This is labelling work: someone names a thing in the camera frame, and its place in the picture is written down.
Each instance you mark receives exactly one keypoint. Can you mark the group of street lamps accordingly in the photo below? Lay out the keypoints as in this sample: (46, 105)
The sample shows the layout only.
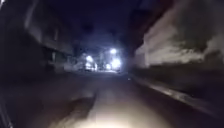
(114, 61)

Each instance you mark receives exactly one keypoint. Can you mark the white wall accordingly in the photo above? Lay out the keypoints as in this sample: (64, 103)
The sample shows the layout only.
(173, 46)

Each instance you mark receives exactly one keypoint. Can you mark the dark asphalt road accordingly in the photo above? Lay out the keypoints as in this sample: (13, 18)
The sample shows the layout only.
(113, 100)

